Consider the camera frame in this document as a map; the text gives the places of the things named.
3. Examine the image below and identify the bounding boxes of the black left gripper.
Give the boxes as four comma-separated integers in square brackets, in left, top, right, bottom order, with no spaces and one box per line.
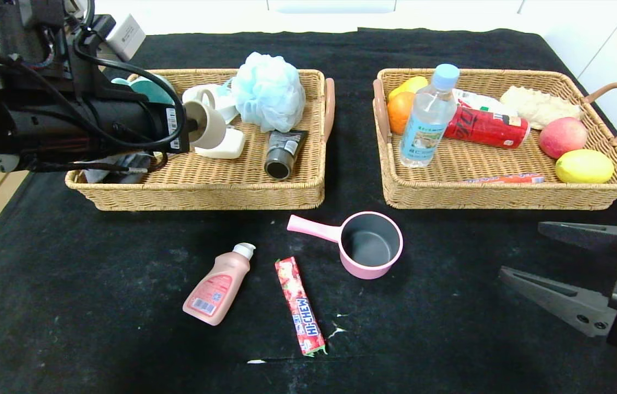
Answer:
[119,100,198,154]

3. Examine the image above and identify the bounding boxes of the beige mug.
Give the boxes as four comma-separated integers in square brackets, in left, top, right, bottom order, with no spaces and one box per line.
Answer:
[184,100,228,150]

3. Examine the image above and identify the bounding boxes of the orange sausage stick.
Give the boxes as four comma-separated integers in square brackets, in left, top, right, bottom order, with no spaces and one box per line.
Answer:
[462,173,545,184]

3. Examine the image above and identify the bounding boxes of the clear bottle blue cap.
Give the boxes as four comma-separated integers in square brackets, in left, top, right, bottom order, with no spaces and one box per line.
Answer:
[399,63,461,168]

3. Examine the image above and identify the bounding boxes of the white round container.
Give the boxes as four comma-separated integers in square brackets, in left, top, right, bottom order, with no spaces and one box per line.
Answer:
[183,84,240,125]

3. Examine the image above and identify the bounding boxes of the white soap bar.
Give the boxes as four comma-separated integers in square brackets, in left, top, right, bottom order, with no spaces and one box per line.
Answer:
[195,128,247,160]

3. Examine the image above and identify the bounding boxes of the teal ceramic mug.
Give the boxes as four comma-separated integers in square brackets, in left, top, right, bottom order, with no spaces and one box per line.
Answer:
[112,76,175,105]

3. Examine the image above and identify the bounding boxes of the grey folded towel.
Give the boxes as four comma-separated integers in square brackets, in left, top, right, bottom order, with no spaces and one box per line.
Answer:
[76,153,153,184]

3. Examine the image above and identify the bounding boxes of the light blue bath loofah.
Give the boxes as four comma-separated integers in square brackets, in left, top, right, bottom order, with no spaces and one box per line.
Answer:
[231,52,307,134]

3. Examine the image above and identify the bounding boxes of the black cosmetic tube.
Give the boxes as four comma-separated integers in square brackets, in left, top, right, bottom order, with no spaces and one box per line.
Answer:
[264,130,310,182]

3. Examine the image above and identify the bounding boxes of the yellow lemon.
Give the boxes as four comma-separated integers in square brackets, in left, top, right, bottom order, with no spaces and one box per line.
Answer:
[555,149,615,184]

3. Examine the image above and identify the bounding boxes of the white cabinet furniture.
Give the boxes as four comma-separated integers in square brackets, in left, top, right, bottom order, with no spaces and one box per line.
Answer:
[95,0,555,39]

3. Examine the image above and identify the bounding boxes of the red apple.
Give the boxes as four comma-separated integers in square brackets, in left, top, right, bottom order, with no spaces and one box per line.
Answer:
[538,117,589,160]

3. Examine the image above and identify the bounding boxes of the red cola can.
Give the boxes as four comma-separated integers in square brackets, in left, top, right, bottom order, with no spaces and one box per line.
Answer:
[444,107,531,150]

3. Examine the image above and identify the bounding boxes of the cream bread pastry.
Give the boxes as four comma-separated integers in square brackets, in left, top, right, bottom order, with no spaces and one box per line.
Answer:
[499,86,583,130]

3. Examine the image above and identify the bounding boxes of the pink detergent bottle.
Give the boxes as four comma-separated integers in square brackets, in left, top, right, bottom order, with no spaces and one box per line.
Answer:
[182,242,257,327]

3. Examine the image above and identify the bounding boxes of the white snack packet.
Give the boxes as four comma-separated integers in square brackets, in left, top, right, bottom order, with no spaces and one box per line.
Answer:
[453,88,517,117]

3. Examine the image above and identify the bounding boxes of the pink saucepan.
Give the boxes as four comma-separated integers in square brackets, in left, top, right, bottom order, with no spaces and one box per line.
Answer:
[287,211,404,280]

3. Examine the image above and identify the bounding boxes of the orange fruit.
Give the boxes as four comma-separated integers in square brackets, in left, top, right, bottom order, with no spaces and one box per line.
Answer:
[387,91,416,135]

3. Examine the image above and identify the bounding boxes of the red Hi-Chew candy stick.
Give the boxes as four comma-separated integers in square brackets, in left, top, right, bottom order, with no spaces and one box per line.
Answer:
[274,257,328,357]

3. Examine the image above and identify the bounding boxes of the small yellow fruit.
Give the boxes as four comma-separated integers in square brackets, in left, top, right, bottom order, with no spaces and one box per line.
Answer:
[389,76,429,102]

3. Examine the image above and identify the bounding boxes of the black table cloth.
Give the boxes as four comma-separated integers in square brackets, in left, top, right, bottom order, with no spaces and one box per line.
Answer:
[0,27,617,394]

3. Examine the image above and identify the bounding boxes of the wicker basket brown handles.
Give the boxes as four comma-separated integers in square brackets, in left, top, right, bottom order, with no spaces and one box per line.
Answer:
[65,68,336,211]
[372,68,617,210]

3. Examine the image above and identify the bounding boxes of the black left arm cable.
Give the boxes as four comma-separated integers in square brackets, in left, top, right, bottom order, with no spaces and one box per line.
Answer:
[65,22,186,151]

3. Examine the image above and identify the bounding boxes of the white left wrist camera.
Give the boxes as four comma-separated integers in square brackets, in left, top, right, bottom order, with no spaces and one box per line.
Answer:
[105,14,147,62]

